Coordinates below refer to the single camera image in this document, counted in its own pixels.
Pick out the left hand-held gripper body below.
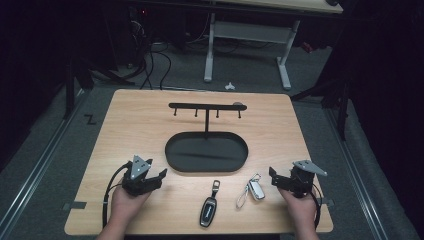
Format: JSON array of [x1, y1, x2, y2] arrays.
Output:
[[121, 154, 164, 197]]

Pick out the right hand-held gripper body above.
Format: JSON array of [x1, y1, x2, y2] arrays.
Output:
[[275, 159, 328, 198]]

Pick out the silver car key white strap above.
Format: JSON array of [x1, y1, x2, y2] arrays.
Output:
[[235, 172, 267, 210]]

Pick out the black key rack with tray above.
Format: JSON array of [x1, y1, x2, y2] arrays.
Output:
[[164, 101, 250, 174]]

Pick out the black car key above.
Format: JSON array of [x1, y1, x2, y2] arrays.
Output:
[[199, 179, 222, 229]]

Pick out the person's left hand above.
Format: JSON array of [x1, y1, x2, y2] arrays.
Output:
[[109, 184, 153, 231]]

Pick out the person's right hand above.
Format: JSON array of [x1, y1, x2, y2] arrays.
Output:
[[278, 188, 318, 232]]

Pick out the black metal stand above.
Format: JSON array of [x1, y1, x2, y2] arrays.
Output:
[[62, 54, 136, 120], [290, 78, 353, 142]]

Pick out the white-framed desk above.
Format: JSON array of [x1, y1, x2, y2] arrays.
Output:
[[203, 0, 344, 91]]

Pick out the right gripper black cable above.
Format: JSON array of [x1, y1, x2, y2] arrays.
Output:
[[309, 182, 323, 230]]

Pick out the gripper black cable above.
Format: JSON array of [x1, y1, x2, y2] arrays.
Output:
[[309, 182, 323, 230], [102, 161, 133, 229]]

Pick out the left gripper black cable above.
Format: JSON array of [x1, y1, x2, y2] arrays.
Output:
[[102, 161, 133, 229]]

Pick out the metal floor rail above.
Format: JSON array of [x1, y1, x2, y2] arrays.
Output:
[[323, 108, 390, 240], [0, 89, 88, 236]]

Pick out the black floor cables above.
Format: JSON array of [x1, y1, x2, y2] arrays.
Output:
[[124, 19, 214, 91]]

